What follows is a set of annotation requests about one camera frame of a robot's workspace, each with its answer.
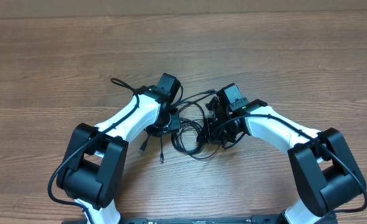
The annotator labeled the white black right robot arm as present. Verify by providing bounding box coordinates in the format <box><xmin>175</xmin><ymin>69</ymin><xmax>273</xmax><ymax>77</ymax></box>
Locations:
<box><xmin>198</xmin><ymin>95</ymin><xmax>367</xmax><ymax>223</ymax></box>

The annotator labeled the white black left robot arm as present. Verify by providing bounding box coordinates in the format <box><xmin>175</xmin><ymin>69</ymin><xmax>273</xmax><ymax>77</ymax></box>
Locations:
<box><xmin>47</xmin><ymin>84</ymin><xmax>182</xmax><ymax>223</ymax></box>

